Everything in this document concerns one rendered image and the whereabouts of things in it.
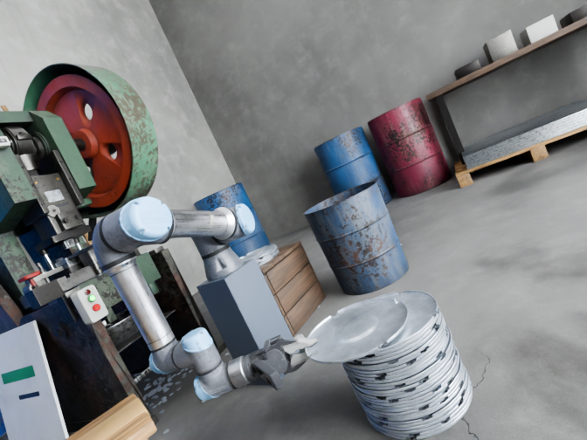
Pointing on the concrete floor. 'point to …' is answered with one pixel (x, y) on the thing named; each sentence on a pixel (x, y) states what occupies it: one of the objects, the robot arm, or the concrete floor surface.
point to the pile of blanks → (413, 385)
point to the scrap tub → (358, 239)
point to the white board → (28, 388)
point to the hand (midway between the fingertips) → (313, 345)
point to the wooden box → (293, 285)
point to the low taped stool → (120, 423)
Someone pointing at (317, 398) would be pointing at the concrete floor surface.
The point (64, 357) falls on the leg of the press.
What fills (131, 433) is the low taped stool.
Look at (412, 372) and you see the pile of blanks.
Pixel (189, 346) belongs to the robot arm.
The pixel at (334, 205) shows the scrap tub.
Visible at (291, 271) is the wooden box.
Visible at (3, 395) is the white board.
